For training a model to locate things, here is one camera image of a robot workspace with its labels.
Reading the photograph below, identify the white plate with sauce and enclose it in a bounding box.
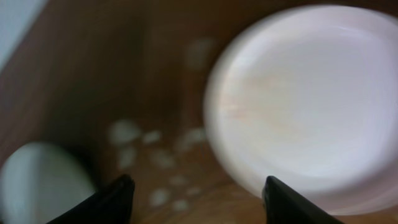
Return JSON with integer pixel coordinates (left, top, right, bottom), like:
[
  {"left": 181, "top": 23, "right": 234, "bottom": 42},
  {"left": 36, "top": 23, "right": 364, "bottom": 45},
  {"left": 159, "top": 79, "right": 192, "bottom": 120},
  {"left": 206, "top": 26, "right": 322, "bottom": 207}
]
[{"left": 204, "top": 5, "right": 397, "bottom": 215}]

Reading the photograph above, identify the pale blue plate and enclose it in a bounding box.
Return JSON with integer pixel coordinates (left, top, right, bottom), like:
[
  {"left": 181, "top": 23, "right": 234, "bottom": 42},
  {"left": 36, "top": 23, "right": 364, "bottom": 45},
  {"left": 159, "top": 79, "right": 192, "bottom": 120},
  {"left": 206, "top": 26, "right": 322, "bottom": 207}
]
[{"left": 1, "top": 142, "right": 96, "bottom": 223}]

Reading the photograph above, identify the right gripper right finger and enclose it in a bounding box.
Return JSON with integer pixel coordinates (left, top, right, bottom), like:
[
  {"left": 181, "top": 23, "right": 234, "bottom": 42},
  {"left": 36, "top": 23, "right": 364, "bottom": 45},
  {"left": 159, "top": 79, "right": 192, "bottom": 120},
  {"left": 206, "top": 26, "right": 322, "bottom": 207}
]
[{"left": 262, "top": 176, "right": 343, "bottom": 224}]

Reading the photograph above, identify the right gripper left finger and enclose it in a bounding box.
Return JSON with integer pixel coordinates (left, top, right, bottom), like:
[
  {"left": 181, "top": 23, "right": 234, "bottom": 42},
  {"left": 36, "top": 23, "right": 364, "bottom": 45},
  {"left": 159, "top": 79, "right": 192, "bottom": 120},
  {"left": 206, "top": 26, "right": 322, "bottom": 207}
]
[{"left": 45, "top": 174, "right": 135, "bottom": 224}]

